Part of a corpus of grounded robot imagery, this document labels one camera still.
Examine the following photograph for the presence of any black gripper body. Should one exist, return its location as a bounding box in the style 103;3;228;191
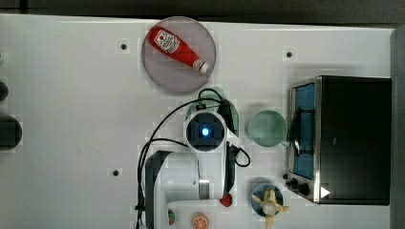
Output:
217;99;237;134

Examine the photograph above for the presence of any mint green strainer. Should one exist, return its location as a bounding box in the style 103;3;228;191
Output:
201;87;240;135

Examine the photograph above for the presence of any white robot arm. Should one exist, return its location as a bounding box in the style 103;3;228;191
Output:
138;98;242;229

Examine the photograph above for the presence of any mint green cup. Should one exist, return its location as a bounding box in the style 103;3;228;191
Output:
245;110;288;147

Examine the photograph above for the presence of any small red toy strawberry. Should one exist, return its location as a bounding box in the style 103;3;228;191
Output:
220;194;232;207

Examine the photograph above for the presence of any red ketchup bottle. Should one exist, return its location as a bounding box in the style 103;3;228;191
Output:
147;26;209;73

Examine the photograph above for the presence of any small blue plate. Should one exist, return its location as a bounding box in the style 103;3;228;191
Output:
250;183;284;217

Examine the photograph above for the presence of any toy orange slice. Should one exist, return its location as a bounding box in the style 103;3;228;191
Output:
192;213;209;229

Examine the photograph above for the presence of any large red toy strawberry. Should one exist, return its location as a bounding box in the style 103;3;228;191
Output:
168;209;176;225

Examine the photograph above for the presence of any black toaster oven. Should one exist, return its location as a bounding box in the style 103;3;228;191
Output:
283;75;392;206

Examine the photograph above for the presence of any large black pot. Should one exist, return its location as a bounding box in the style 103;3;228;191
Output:
0;115;22;151

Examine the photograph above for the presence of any small black pot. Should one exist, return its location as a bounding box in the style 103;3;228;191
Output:
0;82;9;101

